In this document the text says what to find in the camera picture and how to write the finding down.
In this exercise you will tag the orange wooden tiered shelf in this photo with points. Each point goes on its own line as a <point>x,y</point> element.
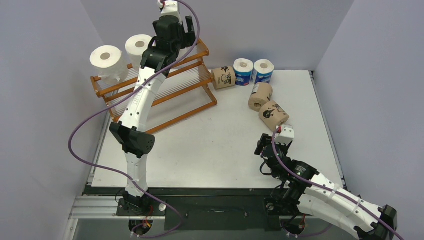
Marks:
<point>186,76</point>

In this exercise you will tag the brown roll black print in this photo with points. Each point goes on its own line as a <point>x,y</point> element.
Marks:
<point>273,115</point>

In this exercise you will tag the blue wrapped toilet roll right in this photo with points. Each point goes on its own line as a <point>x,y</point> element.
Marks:
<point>262,71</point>

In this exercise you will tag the blue wrapped toilet roll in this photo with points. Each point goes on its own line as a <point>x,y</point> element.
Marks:
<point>243,69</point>
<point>262,71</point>

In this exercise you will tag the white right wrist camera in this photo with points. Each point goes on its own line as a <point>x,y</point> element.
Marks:
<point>285,135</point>

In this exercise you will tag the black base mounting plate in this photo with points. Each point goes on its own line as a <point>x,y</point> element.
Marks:
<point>204,209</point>

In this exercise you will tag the blue wrapped toilet roll left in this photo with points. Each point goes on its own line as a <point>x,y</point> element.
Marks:
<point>243,69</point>

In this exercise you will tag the brown wrapped roll with cartoon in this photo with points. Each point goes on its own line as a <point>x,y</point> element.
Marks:
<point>223,77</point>

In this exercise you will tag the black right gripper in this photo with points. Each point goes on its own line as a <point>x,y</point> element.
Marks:
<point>262,145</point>

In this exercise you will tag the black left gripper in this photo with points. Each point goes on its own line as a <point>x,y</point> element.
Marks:
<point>189,38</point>

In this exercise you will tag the brown wrapped roll plain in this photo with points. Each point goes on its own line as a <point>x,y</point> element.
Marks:
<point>260,95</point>

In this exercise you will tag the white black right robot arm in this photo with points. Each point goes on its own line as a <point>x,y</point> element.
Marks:
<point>304,190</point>

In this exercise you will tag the white toilet paper roll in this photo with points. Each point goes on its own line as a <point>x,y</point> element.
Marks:
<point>135,46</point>
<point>109,62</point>
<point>182,52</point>

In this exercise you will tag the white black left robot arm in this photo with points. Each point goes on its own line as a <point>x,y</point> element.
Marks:
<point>130,131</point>

